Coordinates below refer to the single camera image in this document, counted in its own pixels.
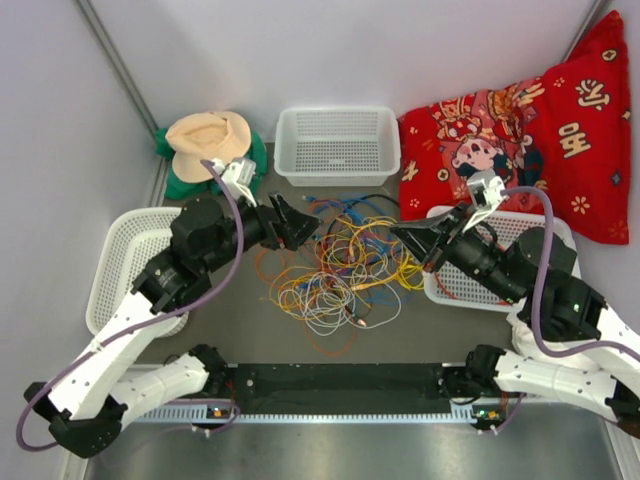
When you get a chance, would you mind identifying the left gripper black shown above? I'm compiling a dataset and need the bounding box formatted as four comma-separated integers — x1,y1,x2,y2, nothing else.
202,187,325,274

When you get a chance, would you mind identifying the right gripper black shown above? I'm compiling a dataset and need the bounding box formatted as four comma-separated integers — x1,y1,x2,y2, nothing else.
386,201,523,305

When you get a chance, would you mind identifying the red ethernet cable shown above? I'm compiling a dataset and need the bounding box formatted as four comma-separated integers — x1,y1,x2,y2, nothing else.
432,222,501,301

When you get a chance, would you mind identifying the orange thin cable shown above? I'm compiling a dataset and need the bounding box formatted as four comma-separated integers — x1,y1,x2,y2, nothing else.
254,199,366,357

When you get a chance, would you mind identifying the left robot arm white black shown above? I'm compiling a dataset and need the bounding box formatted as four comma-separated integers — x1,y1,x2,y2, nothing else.
24,194,322,459

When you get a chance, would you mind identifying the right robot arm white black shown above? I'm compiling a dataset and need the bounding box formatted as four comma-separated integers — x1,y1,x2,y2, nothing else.
390,203,639,437

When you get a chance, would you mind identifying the white basket back centre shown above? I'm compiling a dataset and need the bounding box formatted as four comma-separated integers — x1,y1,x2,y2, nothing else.
273,106,401,187

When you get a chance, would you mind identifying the peach bucket hat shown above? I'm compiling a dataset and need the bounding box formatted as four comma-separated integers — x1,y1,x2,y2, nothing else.
165,111,252,184

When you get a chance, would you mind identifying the green cloth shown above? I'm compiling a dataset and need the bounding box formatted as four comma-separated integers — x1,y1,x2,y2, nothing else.
154,128,268,200

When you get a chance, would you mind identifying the white cloth right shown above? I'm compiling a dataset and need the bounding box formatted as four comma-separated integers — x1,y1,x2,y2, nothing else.
506,312,552,362

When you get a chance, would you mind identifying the red printed pillow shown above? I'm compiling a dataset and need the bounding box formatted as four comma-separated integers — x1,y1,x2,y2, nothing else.
399,11,631,245

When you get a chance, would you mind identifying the black base bar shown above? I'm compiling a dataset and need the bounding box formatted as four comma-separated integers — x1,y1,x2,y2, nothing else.
199,363,477,415

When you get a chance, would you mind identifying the white basket left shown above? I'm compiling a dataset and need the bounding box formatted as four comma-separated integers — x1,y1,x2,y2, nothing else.
85,207,181,335

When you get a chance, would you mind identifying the yellow cable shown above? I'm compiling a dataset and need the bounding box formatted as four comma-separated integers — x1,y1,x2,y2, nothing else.
319,215,426,306

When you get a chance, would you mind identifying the black cable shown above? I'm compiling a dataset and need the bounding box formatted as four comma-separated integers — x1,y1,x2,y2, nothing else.
349,193,401,211

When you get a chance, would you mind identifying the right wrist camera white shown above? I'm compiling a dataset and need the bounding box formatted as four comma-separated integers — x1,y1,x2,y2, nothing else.
463,170,505,232

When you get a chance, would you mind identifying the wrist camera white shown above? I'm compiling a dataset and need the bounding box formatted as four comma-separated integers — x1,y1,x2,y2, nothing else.
212,158,257,206
463,170,505,232

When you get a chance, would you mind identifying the blue cable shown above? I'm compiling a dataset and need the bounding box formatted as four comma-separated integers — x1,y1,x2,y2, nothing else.
294,193,406,326

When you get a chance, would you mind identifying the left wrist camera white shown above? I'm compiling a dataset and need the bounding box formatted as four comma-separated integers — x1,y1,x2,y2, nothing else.
212,158,257,206

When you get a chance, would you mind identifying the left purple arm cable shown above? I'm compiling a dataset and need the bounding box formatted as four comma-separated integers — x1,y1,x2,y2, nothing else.
15,159,246,451

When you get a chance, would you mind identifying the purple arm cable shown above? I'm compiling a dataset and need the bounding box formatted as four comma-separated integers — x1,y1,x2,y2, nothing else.
15,159,246,451
499,185,640,359

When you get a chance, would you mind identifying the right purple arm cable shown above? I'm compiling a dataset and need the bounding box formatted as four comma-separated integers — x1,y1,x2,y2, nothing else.
499,185,640,359

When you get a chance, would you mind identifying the white slotted cable duct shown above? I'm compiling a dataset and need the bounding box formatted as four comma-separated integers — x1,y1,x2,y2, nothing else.
134,402,501,425

